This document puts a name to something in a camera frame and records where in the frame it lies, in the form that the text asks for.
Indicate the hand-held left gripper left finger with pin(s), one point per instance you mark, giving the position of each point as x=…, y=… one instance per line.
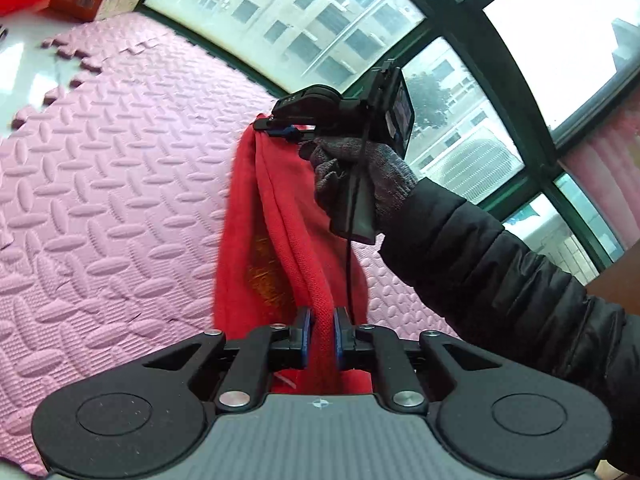
x=306, y=335

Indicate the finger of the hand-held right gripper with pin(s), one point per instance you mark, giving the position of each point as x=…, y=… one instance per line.
x=280, y=129

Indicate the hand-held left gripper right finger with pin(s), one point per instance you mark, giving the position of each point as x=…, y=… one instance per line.
x=339, y=335

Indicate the red knit garment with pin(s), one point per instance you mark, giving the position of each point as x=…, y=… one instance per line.
x=280, y=240

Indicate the person's right hand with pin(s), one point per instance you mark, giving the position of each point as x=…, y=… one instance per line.
x=390, y=175

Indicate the green tree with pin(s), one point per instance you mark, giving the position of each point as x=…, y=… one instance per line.
x=430, y=102

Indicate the white louvred air conditioner unit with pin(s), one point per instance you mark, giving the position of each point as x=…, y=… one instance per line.
x=470, y=165

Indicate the beige apartment building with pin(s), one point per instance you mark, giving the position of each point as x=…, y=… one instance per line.
x=310, y=15

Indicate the pink foam floor mat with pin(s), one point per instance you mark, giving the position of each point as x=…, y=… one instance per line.
x=110, y=185

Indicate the pink curtain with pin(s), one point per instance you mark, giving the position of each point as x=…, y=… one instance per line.
x=605, y=160

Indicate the brown wooden cabinet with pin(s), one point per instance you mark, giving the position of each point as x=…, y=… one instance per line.
x=617, y=280

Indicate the dark green window frame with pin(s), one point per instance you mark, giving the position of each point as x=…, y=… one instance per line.
x=505, y=60

